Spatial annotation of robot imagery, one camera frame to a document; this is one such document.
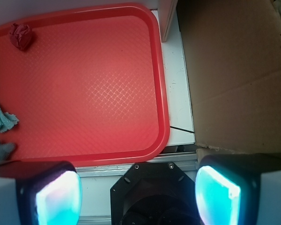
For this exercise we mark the white post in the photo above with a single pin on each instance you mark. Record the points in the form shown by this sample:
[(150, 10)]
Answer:
[(166, 10)]

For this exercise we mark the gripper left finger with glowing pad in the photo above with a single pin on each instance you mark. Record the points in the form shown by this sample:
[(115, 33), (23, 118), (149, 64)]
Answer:
[(39, 193)]

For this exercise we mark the brown cardboard box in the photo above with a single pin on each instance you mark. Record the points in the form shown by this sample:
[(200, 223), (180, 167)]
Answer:
[(233, 61)]

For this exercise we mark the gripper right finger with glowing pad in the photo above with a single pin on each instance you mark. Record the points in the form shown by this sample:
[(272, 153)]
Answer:
[(239, 189)]

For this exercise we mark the grey cloth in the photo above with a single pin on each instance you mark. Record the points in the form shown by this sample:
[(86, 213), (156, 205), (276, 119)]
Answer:
[(6, 150)]

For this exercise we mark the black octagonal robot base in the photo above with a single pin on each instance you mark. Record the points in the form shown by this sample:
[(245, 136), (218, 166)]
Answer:
[(154, 194)]

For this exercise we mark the crumpled red cloth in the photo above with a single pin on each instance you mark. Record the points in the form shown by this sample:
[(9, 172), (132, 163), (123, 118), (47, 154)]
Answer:
[(20, 36)]

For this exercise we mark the red plastic tray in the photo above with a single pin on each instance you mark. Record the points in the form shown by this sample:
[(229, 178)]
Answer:
[(90, 88)]

